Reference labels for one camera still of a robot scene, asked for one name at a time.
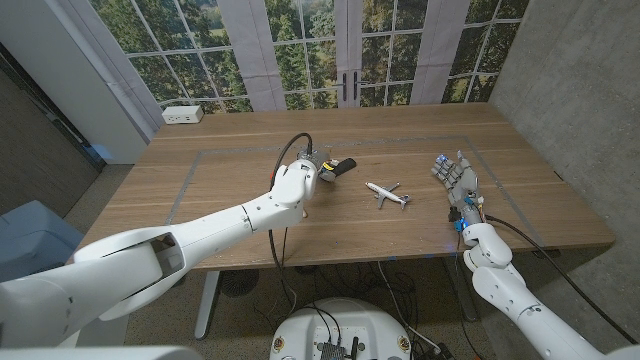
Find white toy airplane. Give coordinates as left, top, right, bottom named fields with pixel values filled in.
left=364, top=181, right=412, bottom=211

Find white power strip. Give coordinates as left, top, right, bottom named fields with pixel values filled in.
left=161, top=104, right=205, bottom=125

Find printed window backdrop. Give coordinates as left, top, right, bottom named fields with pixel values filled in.
left=44, top=0, right=531, bottom=114

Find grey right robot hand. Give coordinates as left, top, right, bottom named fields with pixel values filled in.
left=431, top=149, right=486, bottom=232

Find black TV remote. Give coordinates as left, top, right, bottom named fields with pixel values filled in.
left=330, top=157, right=358, bottom=178

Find white table leg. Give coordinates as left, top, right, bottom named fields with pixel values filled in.
left=193, top=269, right=221, bottom=341

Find dark grey table leg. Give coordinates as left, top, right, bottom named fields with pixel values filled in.
left=442, top=255, right=479, bottom=322

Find white floor cable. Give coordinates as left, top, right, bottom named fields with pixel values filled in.
left=375, top=260, right=442, bottom=352

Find white robot torso base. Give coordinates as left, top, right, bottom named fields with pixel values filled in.
left=269, top=297, right=412, bottom=360

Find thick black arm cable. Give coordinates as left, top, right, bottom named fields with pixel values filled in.
left=483, top=214, right=639, bottom=346
left=267, top=132, right=314, bottom=312

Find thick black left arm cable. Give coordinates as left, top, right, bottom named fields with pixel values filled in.
left=267, top=132, right=314, bottom=312

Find blue-grey storage bin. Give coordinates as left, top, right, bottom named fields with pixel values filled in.
left=0, top=199, right=85, bottom=284

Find black round fan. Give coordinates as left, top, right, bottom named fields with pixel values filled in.
left=218, top=268, right=260, bottom=298

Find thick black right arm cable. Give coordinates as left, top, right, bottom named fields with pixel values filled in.
left=483, top=214, right=639, bottom=346

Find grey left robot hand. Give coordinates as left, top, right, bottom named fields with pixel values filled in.
left=297, top=148, right=346, bottom=183

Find tangled black floor cables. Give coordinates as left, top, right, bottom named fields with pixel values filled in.
left=299, top=260, right=417, bottom=326

